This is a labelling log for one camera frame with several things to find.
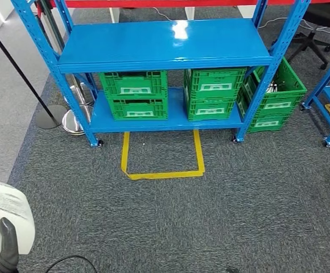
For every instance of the chrome barrier stanchion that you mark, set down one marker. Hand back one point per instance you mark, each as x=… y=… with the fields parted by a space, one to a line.
x=74 y=122
x=79 y=96

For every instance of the black pole stanchion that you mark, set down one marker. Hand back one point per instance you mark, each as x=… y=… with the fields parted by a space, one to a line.
x=51 y=117

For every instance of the red barrier belt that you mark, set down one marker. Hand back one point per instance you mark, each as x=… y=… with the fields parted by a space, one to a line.
x=153 y=3

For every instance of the white curved plastic part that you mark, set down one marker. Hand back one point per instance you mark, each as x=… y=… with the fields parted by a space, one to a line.
x=23 y=233

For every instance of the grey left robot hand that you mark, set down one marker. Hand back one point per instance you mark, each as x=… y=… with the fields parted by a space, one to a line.
x=8 y=256

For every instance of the black office chair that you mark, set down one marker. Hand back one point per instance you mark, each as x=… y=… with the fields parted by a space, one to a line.
x=309 y=39

